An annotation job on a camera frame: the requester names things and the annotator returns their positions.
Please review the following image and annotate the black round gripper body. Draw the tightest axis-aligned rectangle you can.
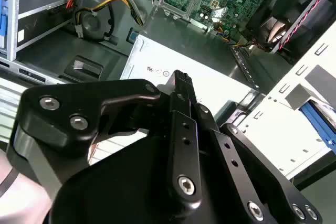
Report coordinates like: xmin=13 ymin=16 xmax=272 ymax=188
xmin=48 ymin=129 xmax=250 ymax=224

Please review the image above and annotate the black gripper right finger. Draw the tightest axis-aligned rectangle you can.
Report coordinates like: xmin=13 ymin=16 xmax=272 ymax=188
xmin=186 ymin=73 xmax=324 ymax=224

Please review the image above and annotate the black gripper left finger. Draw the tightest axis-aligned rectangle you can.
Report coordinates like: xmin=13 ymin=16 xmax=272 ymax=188
xmin=6 ymin=70 xmax=203 ymax=206

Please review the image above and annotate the hard disk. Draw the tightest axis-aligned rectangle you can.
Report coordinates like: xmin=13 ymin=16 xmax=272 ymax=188
xmin=299 ymin=100 xmax=336 ymax=154

